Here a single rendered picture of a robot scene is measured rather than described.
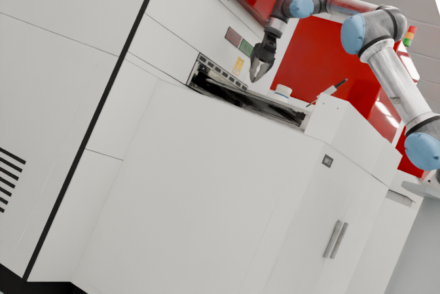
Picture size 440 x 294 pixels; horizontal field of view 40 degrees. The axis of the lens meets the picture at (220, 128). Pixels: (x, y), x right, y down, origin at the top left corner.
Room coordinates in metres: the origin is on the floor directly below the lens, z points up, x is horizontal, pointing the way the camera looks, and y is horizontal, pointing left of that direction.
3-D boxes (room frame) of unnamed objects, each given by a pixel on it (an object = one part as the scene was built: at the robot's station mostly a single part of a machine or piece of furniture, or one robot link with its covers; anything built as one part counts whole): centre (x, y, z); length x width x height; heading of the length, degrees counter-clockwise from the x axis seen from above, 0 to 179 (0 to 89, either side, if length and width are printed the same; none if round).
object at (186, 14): (2.23, 0.16, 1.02); 0.81 x 0.03 x 0.40; 151
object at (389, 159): (2.57, -0.40, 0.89); 0.62 x 0.35 x 0.14; 61
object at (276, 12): (2.30, -0.04, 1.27); 0.09 x 0.08 x 0.11; 27
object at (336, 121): (2.05, -0.41, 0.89); 0.55 x 0.09 x 0.14; 151
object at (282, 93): (2.75, -0.20, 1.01); 0.07 x 0.07 x 0.10
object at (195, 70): (2.38, 0.06, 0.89); 0.44 x 0.02 x 0.10; 151
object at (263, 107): (2.29, -0.13, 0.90); 0.34 x 0.34 x 0.01; 61
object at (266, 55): (2.31, -0.04, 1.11); 0.09 x 0.08 x 0.12; 12
